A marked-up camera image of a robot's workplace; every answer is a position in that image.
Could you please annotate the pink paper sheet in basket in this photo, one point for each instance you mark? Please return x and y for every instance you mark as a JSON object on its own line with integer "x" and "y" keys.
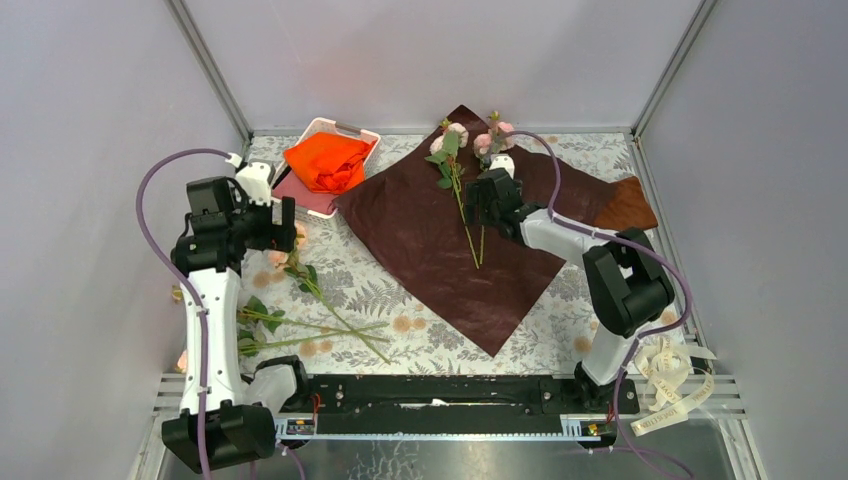
{"x": 289, "y": 185}

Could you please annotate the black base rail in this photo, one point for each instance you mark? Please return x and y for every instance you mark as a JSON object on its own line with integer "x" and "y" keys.
{"x": 439, "y": 407}

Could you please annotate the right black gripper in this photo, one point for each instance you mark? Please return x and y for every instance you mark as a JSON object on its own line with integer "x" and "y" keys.
{"x": 473, "y": 197}

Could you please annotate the brown folded cloth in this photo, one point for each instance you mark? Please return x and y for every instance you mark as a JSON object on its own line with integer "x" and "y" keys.
{"x": 626, "y": 207}

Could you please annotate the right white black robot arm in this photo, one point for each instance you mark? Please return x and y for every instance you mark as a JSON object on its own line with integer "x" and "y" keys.
{"x": 628, "y": 286}

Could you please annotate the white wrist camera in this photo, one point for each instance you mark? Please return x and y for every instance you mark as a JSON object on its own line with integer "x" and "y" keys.
{"x": 256, "y": 179}
{"x": 503, "y": 162}

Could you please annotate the orange folded cloth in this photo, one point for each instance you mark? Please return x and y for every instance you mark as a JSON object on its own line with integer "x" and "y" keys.
{"x": 329, "y": 163}

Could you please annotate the dark red wrapping paper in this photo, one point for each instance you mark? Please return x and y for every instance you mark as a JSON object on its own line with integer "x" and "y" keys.
{"x": 411, "y": 245}

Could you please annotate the cream printed ribbon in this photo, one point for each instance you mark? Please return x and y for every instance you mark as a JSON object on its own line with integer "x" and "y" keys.
{"x": 666, "y": 366}

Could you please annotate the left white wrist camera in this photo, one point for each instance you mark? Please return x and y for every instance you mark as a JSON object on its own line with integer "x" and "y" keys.
{"x": 256, "y": 179}

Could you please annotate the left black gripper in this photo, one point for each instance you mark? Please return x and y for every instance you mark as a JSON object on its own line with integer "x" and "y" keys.
{"x": 275, "y": 236}

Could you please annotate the pink fake flower bunch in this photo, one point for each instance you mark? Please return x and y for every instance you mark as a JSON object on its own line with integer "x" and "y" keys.
{"x": 444, "y": 153}

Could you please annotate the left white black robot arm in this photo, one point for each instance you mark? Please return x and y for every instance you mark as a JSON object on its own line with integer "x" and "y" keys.
{"x": 225, "y": 420}

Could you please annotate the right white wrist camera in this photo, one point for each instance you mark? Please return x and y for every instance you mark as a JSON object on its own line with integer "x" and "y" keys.
{"x": 503, "y": 162}

